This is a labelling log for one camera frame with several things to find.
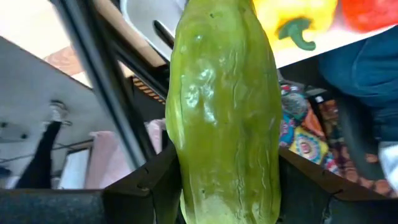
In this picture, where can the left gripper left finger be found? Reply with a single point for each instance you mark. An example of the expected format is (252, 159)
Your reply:
(161, 186)

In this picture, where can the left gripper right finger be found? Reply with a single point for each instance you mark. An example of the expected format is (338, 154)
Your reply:
(304, 199)

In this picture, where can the green bell pepper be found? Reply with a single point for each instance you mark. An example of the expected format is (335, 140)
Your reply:
(224, 124)

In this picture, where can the yellow bell pepper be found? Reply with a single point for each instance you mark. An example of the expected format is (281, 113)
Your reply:
(292, 12)

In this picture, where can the orange red carrot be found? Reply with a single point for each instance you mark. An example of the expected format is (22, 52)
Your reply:
(370, 14)

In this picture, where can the colourful patterned fabric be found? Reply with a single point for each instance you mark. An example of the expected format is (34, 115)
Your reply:
(308, 146)

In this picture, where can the pink cloth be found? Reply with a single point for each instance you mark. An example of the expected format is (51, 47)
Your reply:
(105, 155)

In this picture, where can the white shoe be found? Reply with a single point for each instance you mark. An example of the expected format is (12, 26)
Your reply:
(390, 165)

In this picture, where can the person's leg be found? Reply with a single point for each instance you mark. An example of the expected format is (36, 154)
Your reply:
(367, 77)

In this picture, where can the white plastic tray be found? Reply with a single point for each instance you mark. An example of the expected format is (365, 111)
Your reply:
(329, 43)

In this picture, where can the black metal table frame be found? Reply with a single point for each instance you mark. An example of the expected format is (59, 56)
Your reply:
(104, 81)

